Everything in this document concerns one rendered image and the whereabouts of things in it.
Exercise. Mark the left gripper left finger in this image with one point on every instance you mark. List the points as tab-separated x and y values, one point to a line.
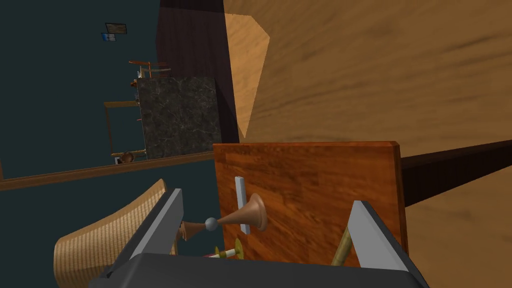
160	224

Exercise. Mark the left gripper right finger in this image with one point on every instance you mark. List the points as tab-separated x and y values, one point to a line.
372	240

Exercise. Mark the brass bar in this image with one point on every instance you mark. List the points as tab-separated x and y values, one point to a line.
342	248

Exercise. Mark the pale wooden curved chair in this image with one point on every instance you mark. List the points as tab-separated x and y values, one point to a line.
100	244

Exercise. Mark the brown round bowl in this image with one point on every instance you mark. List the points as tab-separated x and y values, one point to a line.
127	157

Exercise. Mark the reddish brown wooden door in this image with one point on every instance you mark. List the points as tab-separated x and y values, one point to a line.
312	188

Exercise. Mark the brass disc with white rod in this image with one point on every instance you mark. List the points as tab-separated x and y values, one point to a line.
236	251

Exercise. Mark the grey door plate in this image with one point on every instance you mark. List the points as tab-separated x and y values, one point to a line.
241	192

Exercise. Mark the dark marble cabinet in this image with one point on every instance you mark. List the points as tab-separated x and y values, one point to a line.
180	116

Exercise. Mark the orange wooden chair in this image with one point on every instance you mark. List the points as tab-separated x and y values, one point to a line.
150	68

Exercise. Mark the wooden frame shelf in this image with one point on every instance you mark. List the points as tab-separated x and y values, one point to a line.
120	104

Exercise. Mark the small blue wall picture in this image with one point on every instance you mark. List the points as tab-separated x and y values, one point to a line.
108	37

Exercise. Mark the brown framed wall picture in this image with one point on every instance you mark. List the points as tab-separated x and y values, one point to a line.
116	28

